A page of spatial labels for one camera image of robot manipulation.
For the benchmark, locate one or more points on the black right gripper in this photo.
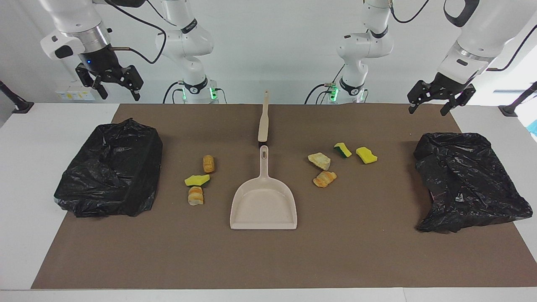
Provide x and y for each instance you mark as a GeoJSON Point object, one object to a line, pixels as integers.
{"type": "Point", "coordinates": [100, 63]}

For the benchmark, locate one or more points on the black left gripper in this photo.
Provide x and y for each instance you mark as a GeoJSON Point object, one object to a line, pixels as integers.
{"type": "Point", "coordinates": [440, 88]}

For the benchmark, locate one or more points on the yellow sponge piece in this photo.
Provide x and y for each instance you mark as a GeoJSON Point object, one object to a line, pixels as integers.
{"type": "Point", "coordinates": [366, 155]}
{"type": "Point", "coordinates": [197, 180]}

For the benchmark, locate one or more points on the yellow sponge green backing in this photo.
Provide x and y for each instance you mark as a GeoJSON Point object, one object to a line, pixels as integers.
{"type": "Point", "coordinates": [342, 149]}

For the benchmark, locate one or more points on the brown oval bread roll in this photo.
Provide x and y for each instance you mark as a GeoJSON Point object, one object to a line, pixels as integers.
{"type": "Point", "coordinates": [208, 163]}

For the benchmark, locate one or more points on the pale bread chunk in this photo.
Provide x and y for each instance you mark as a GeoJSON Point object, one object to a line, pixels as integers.
{"type": "Point", "coordinates": [319, 160]}

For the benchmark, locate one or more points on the long striped croissant piece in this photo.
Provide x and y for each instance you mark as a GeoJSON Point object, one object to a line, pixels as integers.
{"type": "Point", "coordinates": [324, 179]}

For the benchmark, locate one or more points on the short striped croissant piece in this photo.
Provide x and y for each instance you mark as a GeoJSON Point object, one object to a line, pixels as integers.
{"type": "Point", "coordinates": [195, 196]}

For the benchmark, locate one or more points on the beige hand brush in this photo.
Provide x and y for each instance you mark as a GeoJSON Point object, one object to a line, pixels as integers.
{"type": "Point", "coordinates": [263, 126]}

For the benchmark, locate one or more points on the beige plastic dustpan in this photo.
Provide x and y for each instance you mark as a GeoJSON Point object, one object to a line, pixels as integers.
{"type": "Point", "coordinates": [263, 201]}

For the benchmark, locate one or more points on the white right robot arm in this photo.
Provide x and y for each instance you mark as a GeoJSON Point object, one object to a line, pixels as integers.
{"type": "Point", "coordinates": [188, 42]}

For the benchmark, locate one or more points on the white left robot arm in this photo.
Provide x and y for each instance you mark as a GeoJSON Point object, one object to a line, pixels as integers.
{"type": "Point", "coordinates": [369, 42]}

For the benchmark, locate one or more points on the crumpled black bag bin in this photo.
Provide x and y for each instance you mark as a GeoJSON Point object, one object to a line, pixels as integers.
{"type": "Point", "coordinates": [465, 184]}

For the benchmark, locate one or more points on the boxy black bag bin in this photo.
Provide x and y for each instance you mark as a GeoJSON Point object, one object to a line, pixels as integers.
{"type": "Point", "coordinates": [105, 176]}

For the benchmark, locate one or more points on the blue object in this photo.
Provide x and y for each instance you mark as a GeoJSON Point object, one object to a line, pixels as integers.
{"type": "Point", "coordinates": [533, 127]}

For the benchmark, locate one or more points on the brown table mat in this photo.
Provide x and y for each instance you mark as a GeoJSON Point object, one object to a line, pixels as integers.
{"type": "Point", "coordinates": [268, 260]}

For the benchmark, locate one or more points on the white wall socket box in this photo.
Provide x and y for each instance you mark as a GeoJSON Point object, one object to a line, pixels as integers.
{"type": "Point", "coordinates": [75, 93]}

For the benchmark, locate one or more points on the black camera stand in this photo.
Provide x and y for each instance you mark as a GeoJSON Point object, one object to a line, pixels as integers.
{"type": "Point", "coordinates": [16, 102]}
{"type": "Point", "coordinates": [518, 102]}

